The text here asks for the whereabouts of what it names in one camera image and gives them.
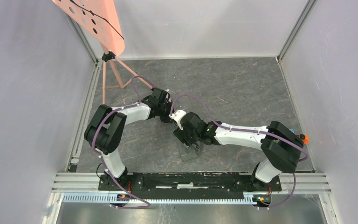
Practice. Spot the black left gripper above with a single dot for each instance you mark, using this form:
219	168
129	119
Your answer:
167	119

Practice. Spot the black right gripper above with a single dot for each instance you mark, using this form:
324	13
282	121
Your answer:
181	134

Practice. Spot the grey cloth napkin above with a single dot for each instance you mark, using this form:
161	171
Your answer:
189	151

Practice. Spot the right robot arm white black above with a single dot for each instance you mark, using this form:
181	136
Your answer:
280	145

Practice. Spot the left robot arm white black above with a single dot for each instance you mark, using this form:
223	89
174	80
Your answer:
105	130

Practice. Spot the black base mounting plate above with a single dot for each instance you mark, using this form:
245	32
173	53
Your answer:
198	185

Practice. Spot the pink music stand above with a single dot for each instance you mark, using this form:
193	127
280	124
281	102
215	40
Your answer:
100	19

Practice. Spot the orange toy piece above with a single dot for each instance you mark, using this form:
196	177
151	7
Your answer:
304	138

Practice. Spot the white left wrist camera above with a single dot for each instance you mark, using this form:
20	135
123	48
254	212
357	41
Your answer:
167	95

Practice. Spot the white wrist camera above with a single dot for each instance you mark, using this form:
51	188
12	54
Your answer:
167	95
177	116

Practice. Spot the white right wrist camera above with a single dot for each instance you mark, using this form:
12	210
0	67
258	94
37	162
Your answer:
177	116

